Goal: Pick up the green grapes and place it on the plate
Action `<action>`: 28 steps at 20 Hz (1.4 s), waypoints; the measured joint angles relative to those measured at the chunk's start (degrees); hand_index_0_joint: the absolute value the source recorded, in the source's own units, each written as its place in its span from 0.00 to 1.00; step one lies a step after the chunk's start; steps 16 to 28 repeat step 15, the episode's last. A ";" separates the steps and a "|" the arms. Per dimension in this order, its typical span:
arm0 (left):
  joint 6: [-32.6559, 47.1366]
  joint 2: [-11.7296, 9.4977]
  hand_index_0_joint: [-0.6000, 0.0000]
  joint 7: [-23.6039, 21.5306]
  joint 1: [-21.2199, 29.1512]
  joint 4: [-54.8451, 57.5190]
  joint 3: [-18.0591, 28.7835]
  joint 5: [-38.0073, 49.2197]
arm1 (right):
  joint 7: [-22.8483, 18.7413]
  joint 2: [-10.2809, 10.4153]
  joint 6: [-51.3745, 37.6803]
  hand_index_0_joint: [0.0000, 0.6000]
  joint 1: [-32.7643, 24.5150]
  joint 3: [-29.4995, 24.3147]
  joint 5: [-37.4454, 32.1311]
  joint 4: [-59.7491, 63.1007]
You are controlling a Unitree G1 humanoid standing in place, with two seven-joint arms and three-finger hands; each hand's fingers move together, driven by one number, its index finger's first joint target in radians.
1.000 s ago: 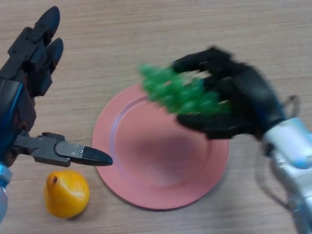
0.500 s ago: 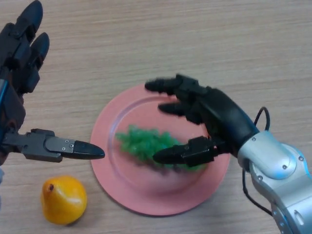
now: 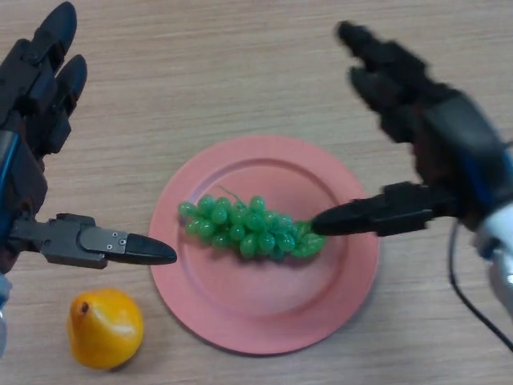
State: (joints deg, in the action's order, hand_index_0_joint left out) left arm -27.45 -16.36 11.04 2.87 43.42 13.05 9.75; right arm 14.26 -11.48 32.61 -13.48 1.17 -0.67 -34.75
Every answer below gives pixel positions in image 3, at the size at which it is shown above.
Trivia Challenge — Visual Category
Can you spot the thin black cable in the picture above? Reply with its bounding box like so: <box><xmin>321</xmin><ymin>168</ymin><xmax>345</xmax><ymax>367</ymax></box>
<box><xmin>448</xmin><ymin>138</ymin><xmax>513</xmax><ymax>350</ymax></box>

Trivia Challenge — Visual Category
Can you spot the pink round plate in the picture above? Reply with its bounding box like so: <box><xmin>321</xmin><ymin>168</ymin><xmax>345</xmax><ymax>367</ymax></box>
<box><xmin>148</xmin><ymin>135</ymin><xmax>381</xmax><ymax>357</ymax></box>

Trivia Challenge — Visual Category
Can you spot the orange yellow pear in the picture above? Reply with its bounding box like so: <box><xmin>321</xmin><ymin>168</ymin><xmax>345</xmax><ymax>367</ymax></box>
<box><xmin>66</xmin><ymin>287</ymin><xmax>144</xmax><ymax>370</ymax></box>

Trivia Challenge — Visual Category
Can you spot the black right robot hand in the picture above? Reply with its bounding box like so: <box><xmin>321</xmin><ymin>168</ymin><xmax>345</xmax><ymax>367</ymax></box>
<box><xmin>310</xmin><ymin>20</ymin><xmax>513</xmax><ymax>238</ymax></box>

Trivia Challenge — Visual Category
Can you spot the green grapes bunch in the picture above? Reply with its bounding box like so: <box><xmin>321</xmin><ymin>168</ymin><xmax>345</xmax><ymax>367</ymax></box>
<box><xmin>177</xmin><ymin>184</ymin><xmax>328</xmax><ymax>260</ymax></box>

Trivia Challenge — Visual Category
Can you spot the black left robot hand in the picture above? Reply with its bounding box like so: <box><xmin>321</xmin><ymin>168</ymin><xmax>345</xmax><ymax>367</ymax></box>
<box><xmin>0</xmin><ymin>1</ymin><xmax>178</xmax><ymax>270</ymax></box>

